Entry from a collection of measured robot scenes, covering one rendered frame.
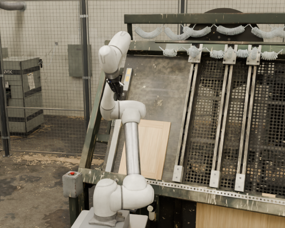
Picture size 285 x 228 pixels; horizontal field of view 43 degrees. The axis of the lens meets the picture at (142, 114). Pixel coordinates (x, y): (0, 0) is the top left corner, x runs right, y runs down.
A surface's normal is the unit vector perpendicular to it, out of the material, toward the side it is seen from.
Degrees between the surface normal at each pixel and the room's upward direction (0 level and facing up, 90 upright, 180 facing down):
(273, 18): 90
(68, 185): 90
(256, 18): 90
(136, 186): 52
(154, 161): 59
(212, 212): 90
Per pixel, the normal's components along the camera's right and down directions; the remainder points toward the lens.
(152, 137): -0.30, -0.31
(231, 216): -0.35, 0.23
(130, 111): 0.11, -0.28
